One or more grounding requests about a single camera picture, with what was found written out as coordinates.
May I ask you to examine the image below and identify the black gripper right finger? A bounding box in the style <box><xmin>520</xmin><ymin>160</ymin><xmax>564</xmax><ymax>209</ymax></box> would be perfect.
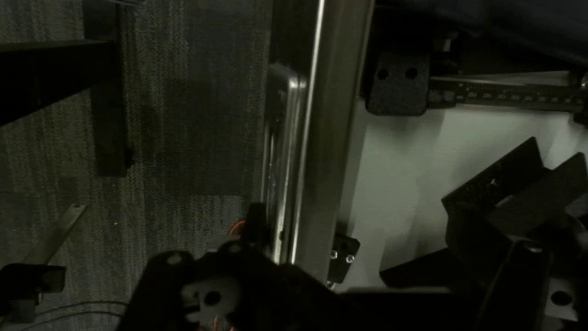
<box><xmin>445</xmin><ymin>200</ymin><xmax>588</xmax><ymax>331</ymax></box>

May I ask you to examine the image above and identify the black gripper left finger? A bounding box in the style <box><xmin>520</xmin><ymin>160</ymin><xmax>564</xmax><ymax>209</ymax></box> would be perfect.
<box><xmin>116</xmin><ymin>200</ymin><xmax>345</xmax><ymax>331</ymax></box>

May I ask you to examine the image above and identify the black case with blue logo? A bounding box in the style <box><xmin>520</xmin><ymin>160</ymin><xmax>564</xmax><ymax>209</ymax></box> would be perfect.
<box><xmin>377</xmin><ymin>244</ymin><xmax>492</xmax><ymax>292</ymax></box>

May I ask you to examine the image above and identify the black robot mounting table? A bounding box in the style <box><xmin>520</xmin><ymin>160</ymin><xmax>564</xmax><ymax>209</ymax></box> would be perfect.
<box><xmin>0</xmin><ymin>0</ymin><xmax>136</xmax><ymax>180</ymax></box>

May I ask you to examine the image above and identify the black bracket with silver screws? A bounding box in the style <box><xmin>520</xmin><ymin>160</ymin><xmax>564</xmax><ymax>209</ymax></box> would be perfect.
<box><xmin>327</xmin><ymin>231</ymin><xmax>364</xmax><ymax>286</ymax></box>

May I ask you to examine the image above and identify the perforated metal divider rail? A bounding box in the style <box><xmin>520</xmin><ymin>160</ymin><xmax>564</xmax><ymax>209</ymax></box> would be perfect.
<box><xmin>428</xmin><ymin>71</ymin><xmax>584</xmax><ymax>115</ymax></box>

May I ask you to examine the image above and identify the black rail end bracket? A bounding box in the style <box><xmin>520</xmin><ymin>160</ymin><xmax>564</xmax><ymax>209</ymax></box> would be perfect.
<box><xmin>364</xmin><ymin>47</ymin><xmax>434</xmax><ymax>117</ymax></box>

